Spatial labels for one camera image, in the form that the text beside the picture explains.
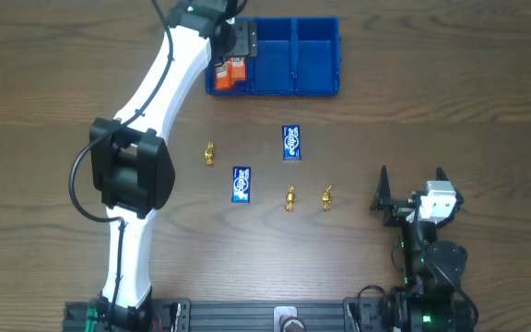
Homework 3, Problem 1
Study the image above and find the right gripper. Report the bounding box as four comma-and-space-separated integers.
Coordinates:
370, 164, 451, 227

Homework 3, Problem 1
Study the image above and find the gold candy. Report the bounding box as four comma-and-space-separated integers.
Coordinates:
203, 140, 217, 168
321, 184, 335, 212
284, 184, 298, 213

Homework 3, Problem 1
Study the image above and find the blue candy pack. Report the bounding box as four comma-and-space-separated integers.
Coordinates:
230, 165, 252, 205
281, 124, 302, 162

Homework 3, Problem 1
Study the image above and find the orange candy box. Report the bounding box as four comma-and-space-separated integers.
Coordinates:
230, 55, 248, 83
214, 63, 233, 91

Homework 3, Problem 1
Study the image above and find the blue tray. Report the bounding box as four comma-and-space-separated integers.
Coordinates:
204, 16, 342, 98

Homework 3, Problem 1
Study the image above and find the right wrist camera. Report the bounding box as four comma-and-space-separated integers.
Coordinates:
413, 180, 458, 221

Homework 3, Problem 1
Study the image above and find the black cable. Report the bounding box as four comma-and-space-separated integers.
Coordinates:
68, 0, 175, 225
431, 257, 480, 329

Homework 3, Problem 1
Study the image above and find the mounting rail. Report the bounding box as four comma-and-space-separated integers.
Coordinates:
62, 298, 475, 332

